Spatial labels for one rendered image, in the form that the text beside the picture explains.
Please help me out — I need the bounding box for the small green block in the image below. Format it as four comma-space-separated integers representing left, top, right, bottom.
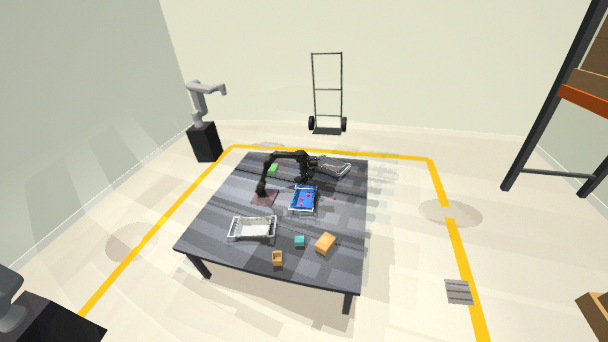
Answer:
267, 163, 279, 174

